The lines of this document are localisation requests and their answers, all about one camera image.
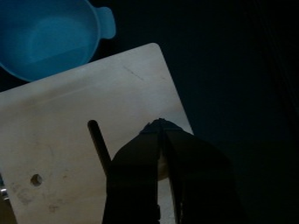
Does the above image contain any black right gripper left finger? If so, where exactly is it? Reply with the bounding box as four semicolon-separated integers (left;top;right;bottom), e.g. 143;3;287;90
101;118;164;224

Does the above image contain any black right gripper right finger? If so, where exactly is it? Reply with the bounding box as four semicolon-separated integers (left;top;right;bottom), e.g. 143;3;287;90
159;118;250;224

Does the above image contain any white plastic cutting board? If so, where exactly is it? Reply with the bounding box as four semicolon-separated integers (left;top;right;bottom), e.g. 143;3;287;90
0;42;195;224

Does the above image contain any blue plastic bowl with handle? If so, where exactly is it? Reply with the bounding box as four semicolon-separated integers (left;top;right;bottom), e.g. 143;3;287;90
0;0;117;82

